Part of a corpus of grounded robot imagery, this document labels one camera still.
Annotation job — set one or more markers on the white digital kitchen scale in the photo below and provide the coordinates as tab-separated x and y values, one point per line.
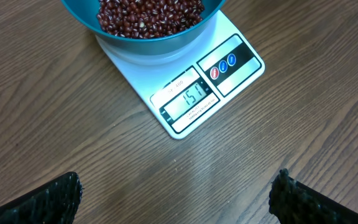
186	87

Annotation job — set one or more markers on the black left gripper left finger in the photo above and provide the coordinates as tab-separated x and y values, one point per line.
55	202

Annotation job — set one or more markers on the teal blue bowl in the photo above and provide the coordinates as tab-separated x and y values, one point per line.
85	11

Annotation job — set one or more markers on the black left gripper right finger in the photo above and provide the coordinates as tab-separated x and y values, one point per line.
295	203

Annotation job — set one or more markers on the red beans in bowl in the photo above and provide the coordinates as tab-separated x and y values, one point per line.
148	19

